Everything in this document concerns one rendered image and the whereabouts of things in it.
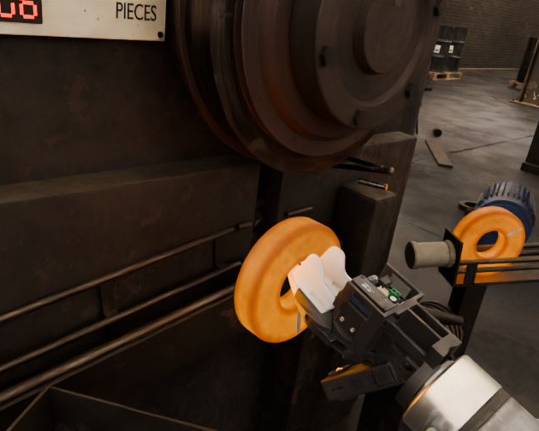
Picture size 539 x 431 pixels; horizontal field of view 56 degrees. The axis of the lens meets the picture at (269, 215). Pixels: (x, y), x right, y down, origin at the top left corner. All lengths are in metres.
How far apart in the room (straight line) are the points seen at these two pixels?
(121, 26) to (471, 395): 0.59
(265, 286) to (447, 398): 0.21
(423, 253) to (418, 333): 0.60
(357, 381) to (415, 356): 0.08
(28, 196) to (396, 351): 0.47
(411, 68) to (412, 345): 0.46
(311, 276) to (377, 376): 0.12
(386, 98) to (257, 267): 0.35
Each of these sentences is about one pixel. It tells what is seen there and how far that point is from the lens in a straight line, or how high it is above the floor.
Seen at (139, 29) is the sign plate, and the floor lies 1.07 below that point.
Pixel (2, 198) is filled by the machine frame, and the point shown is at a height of 0.87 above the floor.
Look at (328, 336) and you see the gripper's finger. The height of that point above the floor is 0.82.
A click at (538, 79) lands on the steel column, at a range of 9.69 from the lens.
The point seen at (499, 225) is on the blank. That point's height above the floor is 0.75.
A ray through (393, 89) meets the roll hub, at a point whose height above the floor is 1.03.
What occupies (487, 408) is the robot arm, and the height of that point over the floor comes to 0.83.
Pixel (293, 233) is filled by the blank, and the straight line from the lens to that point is 0.57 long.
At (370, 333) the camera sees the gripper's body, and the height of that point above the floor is 0.85.
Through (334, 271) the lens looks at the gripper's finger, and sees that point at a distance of 0.60.
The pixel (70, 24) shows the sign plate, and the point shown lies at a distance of 0.71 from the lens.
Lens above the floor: 1.14
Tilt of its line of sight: 23 degrees down
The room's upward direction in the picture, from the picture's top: 8 degrees clockwise
